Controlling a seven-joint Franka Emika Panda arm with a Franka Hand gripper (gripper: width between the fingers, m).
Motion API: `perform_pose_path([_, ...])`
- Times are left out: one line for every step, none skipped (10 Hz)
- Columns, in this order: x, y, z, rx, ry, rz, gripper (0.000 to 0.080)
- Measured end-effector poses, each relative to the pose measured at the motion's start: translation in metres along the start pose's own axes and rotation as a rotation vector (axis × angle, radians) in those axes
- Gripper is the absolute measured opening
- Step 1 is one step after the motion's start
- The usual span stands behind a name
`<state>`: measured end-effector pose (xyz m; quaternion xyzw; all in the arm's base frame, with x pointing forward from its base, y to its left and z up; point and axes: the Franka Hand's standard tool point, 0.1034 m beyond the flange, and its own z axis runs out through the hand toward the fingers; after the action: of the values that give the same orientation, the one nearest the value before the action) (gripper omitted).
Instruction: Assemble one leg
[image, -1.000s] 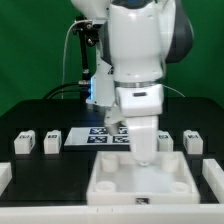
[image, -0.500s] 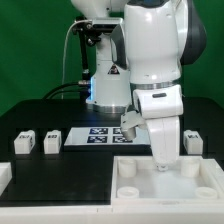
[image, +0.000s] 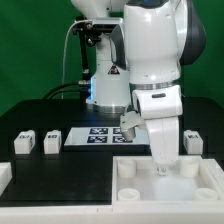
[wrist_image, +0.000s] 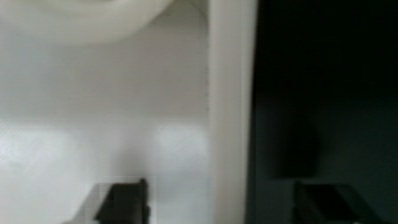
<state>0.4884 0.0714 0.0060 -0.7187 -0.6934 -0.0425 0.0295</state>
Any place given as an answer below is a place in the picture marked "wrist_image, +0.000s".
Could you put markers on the white square table top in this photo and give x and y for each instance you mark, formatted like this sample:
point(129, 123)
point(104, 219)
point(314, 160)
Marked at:
point(125, 110)

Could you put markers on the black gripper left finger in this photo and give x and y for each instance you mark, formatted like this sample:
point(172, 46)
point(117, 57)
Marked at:
point(117, 204)

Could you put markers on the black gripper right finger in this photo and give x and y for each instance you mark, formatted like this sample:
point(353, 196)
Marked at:
point(330, 204)

